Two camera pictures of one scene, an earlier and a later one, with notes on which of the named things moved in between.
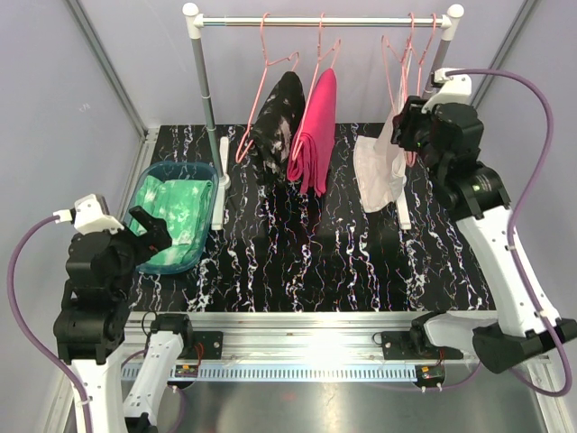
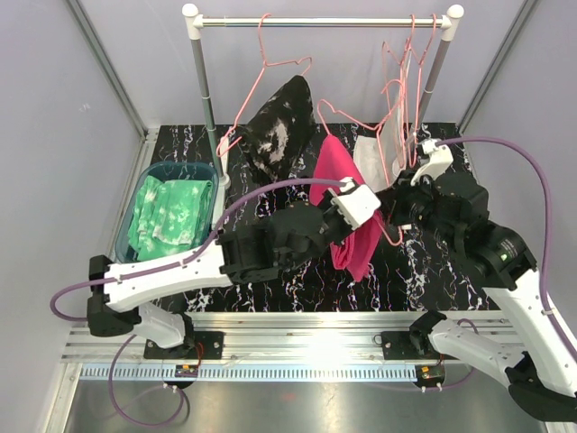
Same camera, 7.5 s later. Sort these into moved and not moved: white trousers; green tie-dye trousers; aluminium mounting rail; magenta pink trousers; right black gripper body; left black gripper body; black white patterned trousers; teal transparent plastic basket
Moved: magenta pink trousers; right black gripper body; left black gripper body
Not moved: teal transparent plastic basket; black white patterned trousers; green tie-dye trousers; aluminium mounting rail; white trousers
